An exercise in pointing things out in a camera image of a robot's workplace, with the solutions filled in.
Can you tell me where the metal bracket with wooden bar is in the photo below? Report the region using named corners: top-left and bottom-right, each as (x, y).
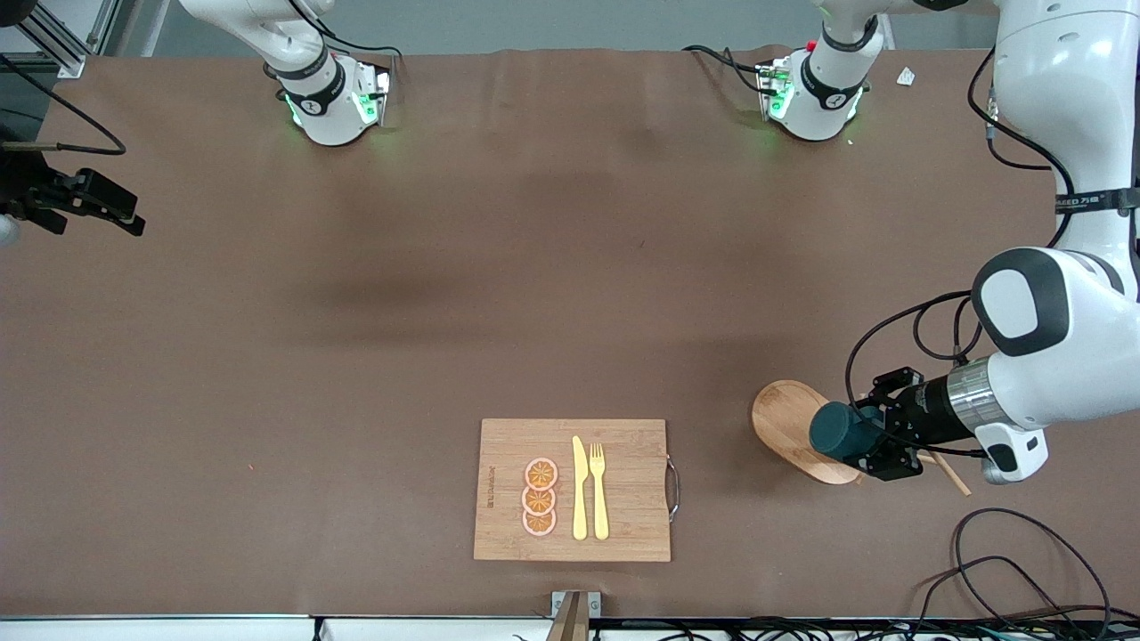
top-left (548, 590), bottom-right (602, 641)

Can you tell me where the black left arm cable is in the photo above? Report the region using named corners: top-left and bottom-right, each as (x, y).
top-left (968, 46), bottom-right (1079, 250)

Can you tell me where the brown table cover mat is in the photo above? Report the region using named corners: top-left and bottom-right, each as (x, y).
top-left (0, 46), bottom-right (1140, 621)

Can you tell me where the aluminium frame profile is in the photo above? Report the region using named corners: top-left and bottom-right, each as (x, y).
top-left (16, 0), bottom-right (118, 79)

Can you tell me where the black left base cable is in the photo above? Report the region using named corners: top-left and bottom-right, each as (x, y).
top-left (684, 45), bottom-right (769, 95)

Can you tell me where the wooden mug tree stand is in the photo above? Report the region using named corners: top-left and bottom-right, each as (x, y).
top-left (751, 380), bottom-right (972, 497)

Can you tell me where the yellow plastic fork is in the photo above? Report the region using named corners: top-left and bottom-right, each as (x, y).
top-left (589, 442), bottom-right (610, 541)

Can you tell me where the black base cable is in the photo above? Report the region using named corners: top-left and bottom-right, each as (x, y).
top-left (285, 0), bottom-right (403, 65)
top-left (684, 45), bottom-right (769, 95)

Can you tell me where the bamboo cutting board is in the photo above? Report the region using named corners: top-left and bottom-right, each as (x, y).
top-left (473, 418), bottom-right (672, 563)

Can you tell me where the yellow plastic knife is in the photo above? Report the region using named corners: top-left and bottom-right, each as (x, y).
top-left (572, 435), bottom-right (590, 541)

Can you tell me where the teal cup with yellow inside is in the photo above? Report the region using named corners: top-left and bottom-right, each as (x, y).
top-left (809, 401), bottom-right (884, 464)

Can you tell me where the white table edge rail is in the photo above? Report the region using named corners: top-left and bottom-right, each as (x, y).
top-left (0, 614), bottom-right (553, 641)

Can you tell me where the black right base cable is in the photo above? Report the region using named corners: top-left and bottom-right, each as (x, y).
top-left (285, 0), bottom-right (403, 65)

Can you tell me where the black cable loop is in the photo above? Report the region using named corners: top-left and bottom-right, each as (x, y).
top-left (951, 507), bottom-right (1114, 641)
top-left (916, 556), bottom-right (1074, 641)

